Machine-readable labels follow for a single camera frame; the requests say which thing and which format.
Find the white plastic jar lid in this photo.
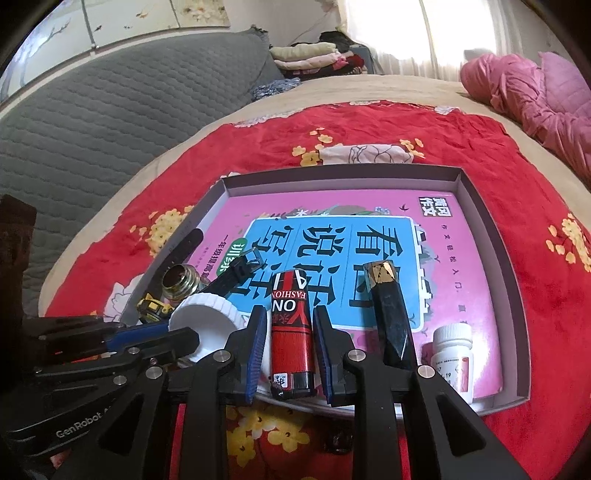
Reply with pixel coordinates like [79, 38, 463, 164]
[168, 293, 250, 367]

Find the black yellow wrist watch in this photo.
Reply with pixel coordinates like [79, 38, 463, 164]
[134, 228, 264, 324]

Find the brass threaded pipe fitting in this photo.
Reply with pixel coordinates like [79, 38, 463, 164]
[161, 264, 209, 306]

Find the white pill bottle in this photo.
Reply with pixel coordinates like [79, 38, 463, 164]
[431, 323, 474, 404]

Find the red fashion lighter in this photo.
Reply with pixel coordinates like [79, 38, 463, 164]
[270, 269, 317, 401]

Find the grey cardboard box tray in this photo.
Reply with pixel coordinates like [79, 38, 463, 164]
[120, 164, 531, 414]

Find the pink Chinese workbook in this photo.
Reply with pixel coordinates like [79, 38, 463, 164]
[189, 189, 503, 398]

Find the grey quilted headboard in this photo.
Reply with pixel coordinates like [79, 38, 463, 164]
[1, 27, 280, 315]

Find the red floral blanket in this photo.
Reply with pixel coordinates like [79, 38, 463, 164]
[48, 101, 590, 479]

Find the blue patterned cloth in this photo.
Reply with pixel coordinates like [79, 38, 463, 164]
[252, 78, 301, 101]

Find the folded clothes stack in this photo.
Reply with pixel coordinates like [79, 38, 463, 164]
[270, 30, 375, 81]

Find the beige bed sheet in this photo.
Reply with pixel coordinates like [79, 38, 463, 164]
[38, 75, 590, 314]

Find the pink quilted duvet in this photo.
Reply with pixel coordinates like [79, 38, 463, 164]
[460, 52, 590, 185]

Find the white window curtain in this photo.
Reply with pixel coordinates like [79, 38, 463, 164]
[339, 0, 511, 81]

